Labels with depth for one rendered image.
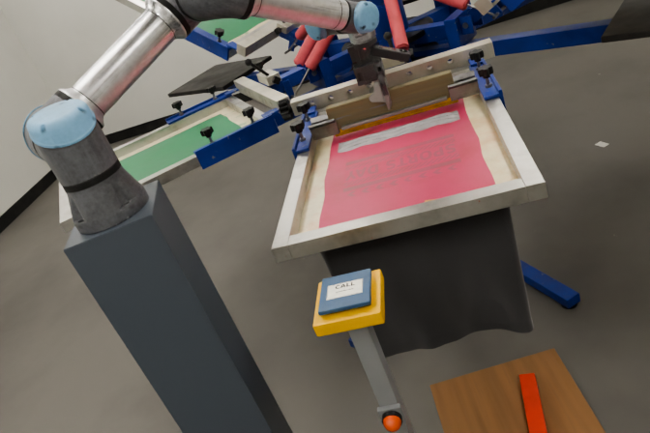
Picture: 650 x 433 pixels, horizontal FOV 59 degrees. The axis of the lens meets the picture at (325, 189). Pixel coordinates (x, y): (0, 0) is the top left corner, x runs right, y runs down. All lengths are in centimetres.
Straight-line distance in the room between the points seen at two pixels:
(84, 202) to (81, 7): 543
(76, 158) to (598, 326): 181
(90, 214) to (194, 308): 28
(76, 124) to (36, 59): 582
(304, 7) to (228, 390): 88
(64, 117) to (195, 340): 53
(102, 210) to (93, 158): 10
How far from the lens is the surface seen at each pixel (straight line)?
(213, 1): 128
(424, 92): 173
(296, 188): 149
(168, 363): 133
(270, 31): 278
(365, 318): 106
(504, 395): 210
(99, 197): 117
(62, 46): 677
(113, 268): 121
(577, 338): 227
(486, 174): 135
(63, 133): 114
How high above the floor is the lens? 161
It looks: 26 degrees down
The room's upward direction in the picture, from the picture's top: 21 degrees counter-clockwise
